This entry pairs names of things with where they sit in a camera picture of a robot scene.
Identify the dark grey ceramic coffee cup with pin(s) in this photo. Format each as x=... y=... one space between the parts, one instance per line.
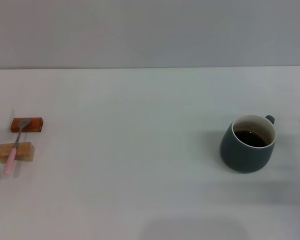
x=230 y=155

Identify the light wooden spoon rest block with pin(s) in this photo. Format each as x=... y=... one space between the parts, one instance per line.
x=26 y=151

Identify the reddish-brown wooden block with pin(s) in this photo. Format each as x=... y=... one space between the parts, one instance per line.
x=36 y=125

